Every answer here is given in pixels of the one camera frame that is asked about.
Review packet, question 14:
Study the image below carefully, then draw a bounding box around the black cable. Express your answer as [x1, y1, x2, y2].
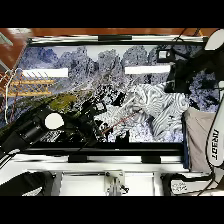
[196, 133, 224, 197]

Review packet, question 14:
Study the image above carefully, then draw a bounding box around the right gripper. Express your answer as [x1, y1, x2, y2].
[164, 61, 194, 95]

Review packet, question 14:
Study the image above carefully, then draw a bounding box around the blue garment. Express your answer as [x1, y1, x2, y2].
[181, 111, 191, 170]

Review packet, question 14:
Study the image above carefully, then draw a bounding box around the zebra striped shirt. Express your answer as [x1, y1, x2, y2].
[99, 82, 192, 143]

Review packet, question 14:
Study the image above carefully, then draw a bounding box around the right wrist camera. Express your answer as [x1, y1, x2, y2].
[156, 48, 175, 64]

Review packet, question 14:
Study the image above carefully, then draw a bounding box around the brown clothes hanger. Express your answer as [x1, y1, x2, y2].
[100, 109, 143, 134]

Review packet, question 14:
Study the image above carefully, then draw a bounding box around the grey garment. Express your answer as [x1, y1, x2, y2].
[183, 107, 218, 174]

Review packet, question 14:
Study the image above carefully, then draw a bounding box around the wooden rack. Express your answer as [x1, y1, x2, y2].
[0, 69, 57, 98]

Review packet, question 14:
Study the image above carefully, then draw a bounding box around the silver frame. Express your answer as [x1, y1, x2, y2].
[0, 34, 224, 197]

